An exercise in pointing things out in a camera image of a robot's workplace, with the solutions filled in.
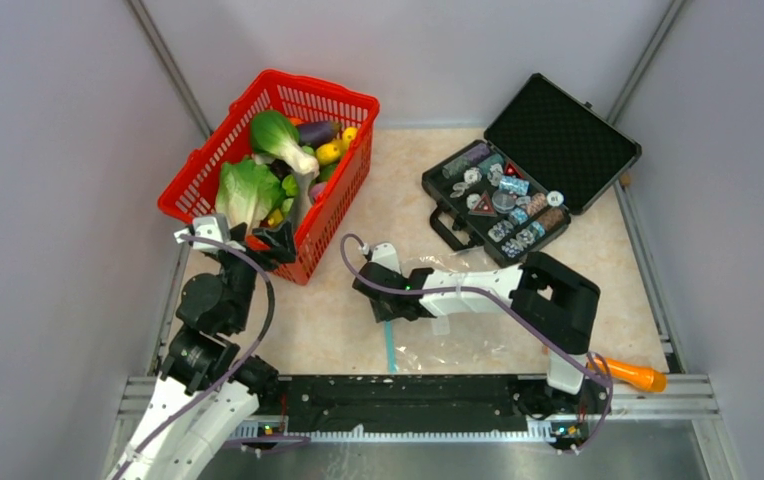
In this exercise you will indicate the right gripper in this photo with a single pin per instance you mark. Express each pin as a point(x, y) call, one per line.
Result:
point(382, 313)

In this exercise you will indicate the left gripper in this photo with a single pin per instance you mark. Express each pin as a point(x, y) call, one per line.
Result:
point(282, 246)

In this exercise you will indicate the clear zip top bag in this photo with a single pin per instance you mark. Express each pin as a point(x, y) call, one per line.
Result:
point(468, 343)

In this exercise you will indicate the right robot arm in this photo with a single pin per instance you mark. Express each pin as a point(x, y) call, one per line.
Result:
point(551, 301)

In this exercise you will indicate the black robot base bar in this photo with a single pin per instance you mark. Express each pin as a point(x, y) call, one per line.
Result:
point(424, 404)

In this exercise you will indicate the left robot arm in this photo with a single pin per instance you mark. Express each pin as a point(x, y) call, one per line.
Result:
point(210, 380)

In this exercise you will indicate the green lettuce toy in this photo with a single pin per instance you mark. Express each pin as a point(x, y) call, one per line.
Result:
point(247, 193)

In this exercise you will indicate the yellow lemon toy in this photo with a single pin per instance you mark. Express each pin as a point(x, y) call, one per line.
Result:
point(329, 153)

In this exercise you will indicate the red plastic basket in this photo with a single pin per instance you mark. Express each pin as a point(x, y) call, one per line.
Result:
point(193, 189)

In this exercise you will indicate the green bok choy toy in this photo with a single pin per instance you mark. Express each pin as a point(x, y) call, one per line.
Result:
point(271, 133)

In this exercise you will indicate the purple eggplant toy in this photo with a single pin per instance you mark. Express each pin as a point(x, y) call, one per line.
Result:
point(318, 133)

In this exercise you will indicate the black poker chip case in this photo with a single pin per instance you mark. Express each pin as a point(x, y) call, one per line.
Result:
point(546, 158)

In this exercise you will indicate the orange toy carrot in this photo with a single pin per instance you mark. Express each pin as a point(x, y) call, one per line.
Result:
point(642, 378)

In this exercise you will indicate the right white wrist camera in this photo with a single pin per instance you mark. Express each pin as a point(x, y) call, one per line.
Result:
point(381, 258)

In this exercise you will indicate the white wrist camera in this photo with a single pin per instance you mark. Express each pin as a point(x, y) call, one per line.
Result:
point(204, 231)
point(381, 258)

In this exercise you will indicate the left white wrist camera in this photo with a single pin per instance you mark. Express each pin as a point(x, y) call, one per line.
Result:
point(204, 231)

